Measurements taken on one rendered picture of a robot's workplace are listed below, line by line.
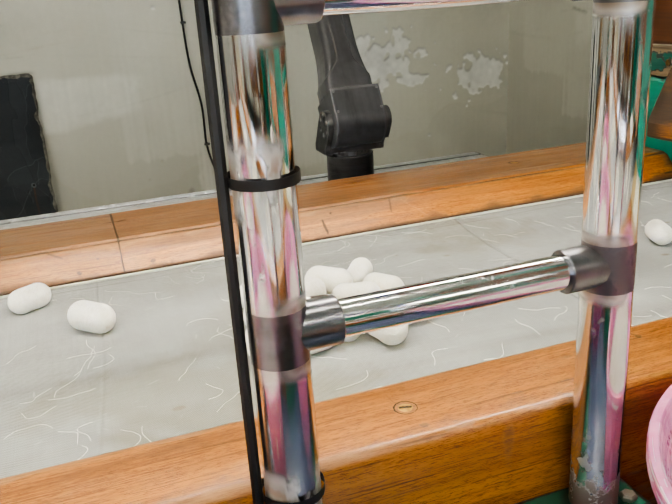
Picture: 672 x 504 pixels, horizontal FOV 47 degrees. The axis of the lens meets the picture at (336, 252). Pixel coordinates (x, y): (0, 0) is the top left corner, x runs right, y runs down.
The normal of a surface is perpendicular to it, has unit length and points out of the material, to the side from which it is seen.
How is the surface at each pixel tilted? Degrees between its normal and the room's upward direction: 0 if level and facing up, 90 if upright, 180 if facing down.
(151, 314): 0
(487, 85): 90
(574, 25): 90
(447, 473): 90
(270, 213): 90
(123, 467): 0
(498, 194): 45
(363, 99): 60
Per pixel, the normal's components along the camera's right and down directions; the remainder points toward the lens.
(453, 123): 0.34, 0.29
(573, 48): -0.94, 0.17
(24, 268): 0.20, -0.45
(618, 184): -0.12, 0.34
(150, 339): -0.06, -0.94
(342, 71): 0.26, -0.21
